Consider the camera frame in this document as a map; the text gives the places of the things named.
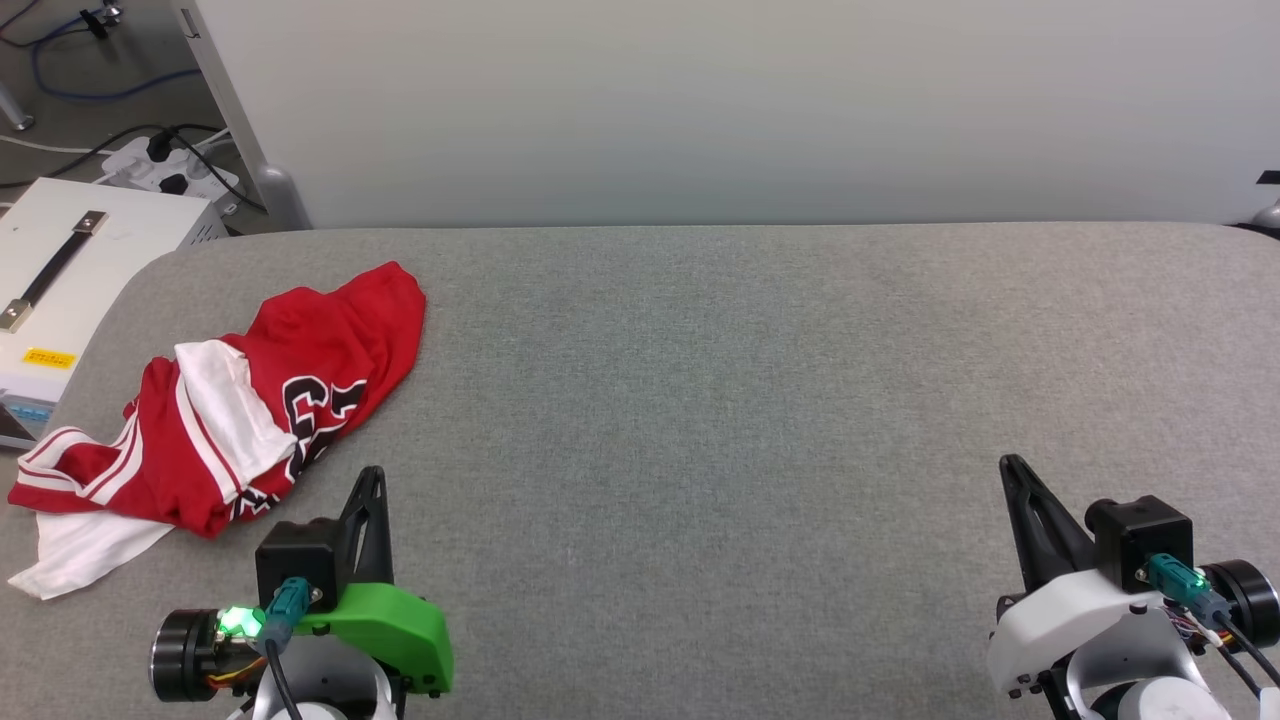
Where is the white partition panel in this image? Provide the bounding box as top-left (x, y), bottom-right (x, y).
top-left (190, 0), bottom-right (1280, 230)

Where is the white power strip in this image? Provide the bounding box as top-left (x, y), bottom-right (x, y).
top-left (100, 135), bottom-right (247, 217)

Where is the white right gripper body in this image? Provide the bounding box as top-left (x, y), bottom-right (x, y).
top-left (988, 560), bottom-right (1280, 698)

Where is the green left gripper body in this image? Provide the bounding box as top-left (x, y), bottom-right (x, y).
top-left (150, 583), bottom-right (454, 700)

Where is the black floor cable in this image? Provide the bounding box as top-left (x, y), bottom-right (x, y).
top-left (0, 122), bottom-right (237, 191)

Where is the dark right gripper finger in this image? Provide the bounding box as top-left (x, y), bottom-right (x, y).
top-left (1012, 455), bottom-right (1097, 577)
top-left (1000, 455), bottom-right (1052, 593)

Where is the blue floor cable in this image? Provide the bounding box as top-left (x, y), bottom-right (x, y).
top-left (28, 12), bottom-right (204, 102)

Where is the left gripper cable teal connector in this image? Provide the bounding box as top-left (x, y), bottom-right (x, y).
top-left (262, 577), bottom-right (313, 720)

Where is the gripper cable teal connector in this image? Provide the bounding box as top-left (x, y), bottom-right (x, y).
top-left (1145, 553), bottom-right (1280, 691)
top-left (262, 577), bottom-right (313, 720)

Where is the white equipment case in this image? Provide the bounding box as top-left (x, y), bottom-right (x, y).
top-left (0, 178), bottom-right (231, 446)

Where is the grey chair leg foot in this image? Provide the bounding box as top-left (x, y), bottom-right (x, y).
top-left (0, 78), bottom-right (37, 132)

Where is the red white basketball jersey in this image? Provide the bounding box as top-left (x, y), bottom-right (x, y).
top-left (8, 262), bottom-right (428, 601)

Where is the grey metal partition leg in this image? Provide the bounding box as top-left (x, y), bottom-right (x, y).
top-left (170, 0), bottom-right (313, 232)

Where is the right gripper cable teal connector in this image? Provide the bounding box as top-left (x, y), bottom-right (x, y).
top-left (1145, 553), bottom-right (1280, 691)

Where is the black strap case handle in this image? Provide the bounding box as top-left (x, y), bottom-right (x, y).
top-left (0, 210), bottom-right (109, 333)

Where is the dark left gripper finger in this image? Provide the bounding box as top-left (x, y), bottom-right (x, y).
top-left (338, 467), bottom-right (377, 584)
top-left (357, 466), bottom-right (394, 585)

